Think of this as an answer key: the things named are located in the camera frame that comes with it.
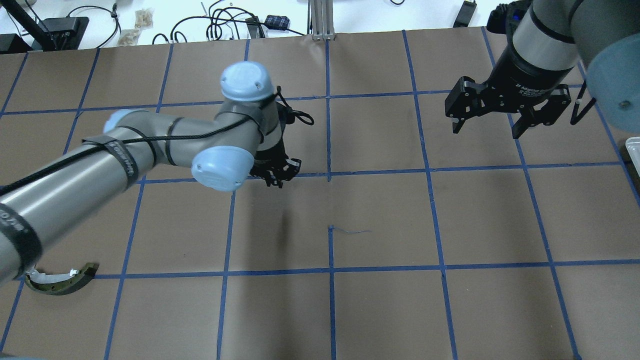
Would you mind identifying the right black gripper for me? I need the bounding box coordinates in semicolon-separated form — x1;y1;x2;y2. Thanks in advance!
445;50;572;140

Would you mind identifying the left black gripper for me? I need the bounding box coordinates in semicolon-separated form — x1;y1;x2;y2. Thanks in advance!
249;140;302;189

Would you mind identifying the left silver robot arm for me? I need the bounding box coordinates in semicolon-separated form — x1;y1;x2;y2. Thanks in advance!
1;61;302;284

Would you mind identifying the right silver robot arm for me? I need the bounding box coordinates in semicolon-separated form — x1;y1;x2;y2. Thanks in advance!
445;0;640;139

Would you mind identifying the silver ribbed metal tray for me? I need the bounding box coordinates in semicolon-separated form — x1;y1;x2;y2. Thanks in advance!
624;136;640;177

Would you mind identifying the black power adapter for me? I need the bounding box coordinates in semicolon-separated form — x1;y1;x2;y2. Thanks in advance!
452;0;477;28

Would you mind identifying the bag of small parts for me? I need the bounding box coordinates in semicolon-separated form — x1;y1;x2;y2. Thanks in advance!
134;7;154;30

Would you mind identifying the olive brake shoe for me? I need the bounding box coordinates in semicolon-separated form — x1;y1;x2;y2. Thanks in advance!
24;262;99;296

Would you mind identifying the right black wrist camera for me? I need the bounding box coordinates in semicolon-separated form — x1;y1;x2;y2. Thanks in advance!
486;0;531;35

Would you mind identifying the aluminium frame post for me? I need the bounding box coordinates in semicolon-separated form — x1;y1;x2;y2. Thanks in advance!
307;0;336;41

